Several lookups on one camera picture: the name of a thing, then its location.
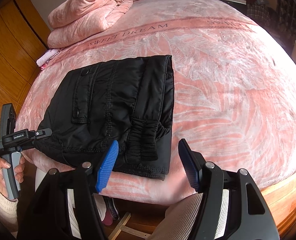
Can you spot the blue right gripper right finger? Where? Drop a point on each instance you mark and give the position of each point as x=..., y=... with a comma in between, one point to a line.
x=190, y=164

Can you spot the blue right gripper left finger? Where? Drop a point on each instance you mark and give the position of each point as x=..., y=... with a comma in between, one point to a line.
x=105, y=166

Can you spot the black padded pants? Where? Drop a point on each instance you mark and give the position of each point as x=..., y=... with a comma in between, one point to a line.
x=130, y=101

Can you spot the left hand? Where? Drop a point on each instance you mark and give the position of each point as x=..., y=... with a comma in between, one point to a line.
x=19, y=174

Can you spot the white ribbed trouser leg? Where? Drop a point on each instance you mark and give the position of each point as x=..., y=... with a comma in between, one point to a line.
x=180, y=217

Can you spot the white knit left sleeve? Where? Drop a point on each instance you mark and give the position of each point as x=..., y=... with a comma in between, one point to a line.
x=8, y=214

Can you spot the pink bed cover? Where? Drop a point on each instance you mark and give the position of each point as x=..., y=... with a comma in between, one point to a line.
x=234, y=91

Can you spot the white pink folded towel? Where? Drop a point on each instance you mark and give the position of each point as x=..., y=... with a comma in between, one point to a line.
x=49, y=54

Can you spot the wooden wardrobe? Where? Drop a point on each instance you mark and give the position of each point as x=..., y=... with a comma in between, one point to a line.
x=23, y=40

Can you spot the folded pink quilt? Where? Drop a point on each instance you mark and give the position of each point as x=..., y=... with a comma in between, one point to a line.
x=76, y=20

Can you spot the plaid cloth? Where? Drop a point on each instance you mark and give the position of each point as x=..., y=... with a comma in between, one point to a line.
x=259, y=13

